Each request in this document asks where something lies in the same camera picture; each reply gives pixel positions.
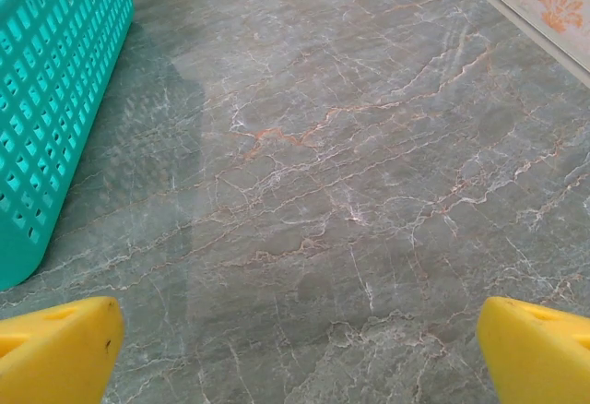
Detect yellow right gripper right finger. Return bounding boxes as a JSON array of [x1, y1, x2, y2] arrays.
[[476, 296, 590, 404]]

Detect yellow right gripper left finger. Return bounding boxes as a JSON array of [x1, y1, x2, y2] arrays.
[[0, 296, 125, 404]]

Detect teal perforated plastic basket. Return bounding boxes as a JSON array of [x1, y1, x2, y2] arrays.
[[0, 0, 136, 292]]

